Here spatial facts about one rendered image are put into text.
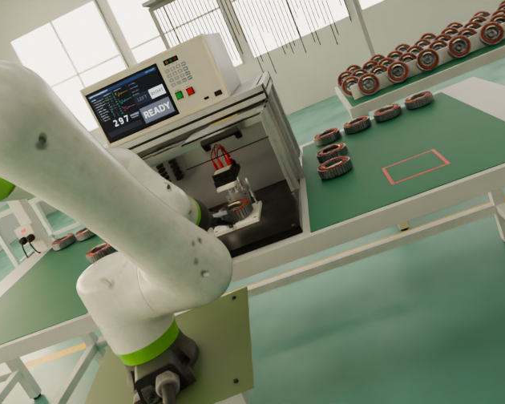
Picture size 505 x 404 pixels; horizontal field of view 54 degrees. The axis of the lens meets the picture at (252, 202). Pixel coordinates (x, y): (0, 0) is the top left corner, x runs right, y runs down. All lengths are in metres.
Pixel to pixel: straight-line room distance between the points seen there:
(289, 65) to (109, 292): 7.11
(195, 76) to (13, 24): 7.42
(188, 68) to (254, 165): 0.41
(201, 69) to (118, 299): 0.89
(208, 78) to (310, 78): 6.33
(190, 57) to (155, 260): 0.94
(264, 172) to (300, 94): 6.18
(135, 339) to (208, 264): 0.21
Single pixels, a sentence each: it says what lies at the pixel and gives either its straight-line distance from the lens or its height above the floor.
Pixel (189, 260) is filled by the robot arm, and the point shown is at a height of 0.98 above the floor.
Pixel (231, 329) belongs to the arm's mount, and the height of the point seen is 0.75.
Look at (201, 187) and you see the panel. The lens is 1.79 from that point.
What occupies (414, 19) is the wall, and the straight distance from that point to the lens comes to 8.03.
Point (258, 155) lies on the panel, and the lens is 1.74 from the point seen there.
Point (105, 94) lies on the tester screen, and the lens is 1.67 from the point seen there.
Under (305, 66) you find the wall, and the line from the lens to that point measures 7.86.
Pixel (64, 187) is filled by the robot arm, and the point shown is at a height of 1.18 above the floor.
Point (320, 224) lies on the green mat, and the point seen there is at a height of 0.75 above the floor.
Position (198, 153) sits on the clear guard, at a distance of 1.36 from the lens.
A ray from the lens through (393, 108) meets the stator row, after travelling 2.07.
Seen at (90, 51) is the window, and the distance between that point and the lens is 8.41.
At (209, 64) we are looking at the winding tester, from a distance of 1.58.
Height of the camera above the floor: 1.24
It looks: 17 degrees down
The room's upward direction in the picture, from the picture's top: 24 degrees counter-clockwise
